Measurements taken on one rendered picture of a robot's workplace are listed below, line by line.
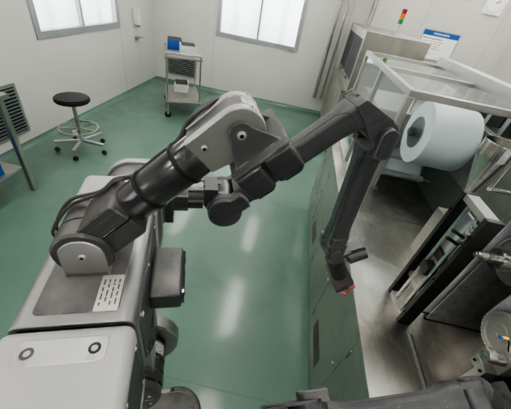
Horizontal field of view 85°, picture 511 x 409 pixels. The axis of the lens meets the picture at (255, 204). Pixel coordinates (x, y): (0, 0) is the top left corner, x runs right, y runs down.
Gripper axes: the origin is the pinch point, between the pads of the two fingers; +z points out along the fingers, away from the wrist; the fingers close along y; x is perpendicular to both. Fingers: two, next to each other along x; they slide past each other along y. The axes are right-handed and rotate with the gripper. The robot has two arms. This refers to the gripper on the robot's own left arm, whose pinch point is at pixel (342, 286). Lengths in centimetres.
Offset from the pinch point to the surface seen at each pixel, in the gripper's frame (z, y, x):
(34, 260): 9, 106, 196
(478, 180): 1, 25, -68
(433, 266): 4.2, -2.1, -32.4
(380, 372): 17.2, -24.0, -0.5
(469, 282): 11.7, -8.1, -41.6
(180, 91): 30, 443, 102
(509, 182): 18, 31, -90
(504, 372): 3.6, -35.7, -28.8
